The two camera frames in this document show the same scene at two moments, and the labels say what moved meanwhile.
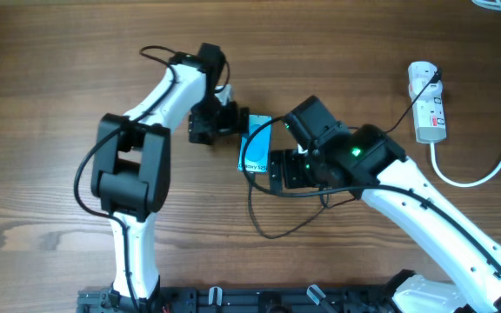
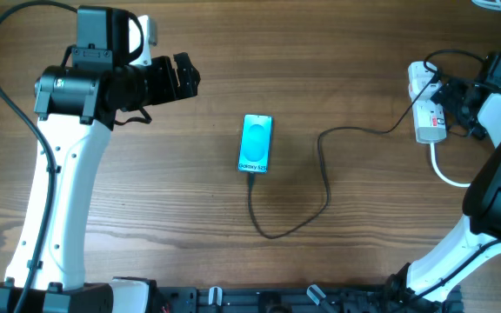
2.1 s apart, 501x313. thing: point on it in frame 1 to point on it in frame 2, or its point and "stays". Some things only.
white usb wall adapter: [417, 83] stays
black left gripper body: [210, 116] to [159, 83]
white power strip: [429, 109] stays
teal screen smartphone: [257, 150] stays
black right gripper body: [300, 169] to [453, 93]
